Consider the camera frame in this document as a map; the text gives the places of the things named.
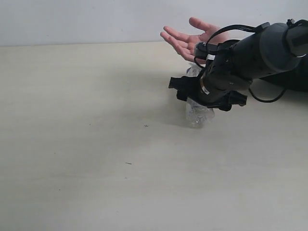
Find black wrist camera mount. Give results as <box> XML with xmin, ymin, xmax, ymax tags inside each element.
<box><xmin>194</xmin><ymin>42</ymin><xmax>218</xmax><ymax>62</ymax></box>

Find person's open bare hand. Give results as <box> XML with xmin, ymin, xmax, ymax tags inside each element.
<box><xmin>160</xmin><ymin>17</ymin><xmax>220</xmax><ymax>63</ymax></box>

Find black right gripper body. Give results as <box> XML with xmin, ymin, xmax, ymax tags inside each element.
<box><xmin>168</xmin><ymin>39</ymin><xmax>253</xmax><ymax>112</ymax></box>

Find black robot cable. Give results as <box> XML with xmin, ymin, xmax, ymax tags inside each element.
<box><xmin>194</xmin><ymin>22</ymin><xmax>270</xmax><ymax>65</ymax></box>

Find clear white-capped water bottle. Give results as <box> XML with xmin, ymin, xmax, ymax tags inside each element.
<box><xmin>186</xmin><ymin>63</ymin><xmax>215</xmax><ymax>128</ymax></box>

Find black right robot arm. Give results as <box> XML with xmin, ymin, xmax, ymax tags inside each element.
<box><xmin>169</xmin><ymin>19</ymin><xmax>308</xmax><ymax>111</ymax></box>

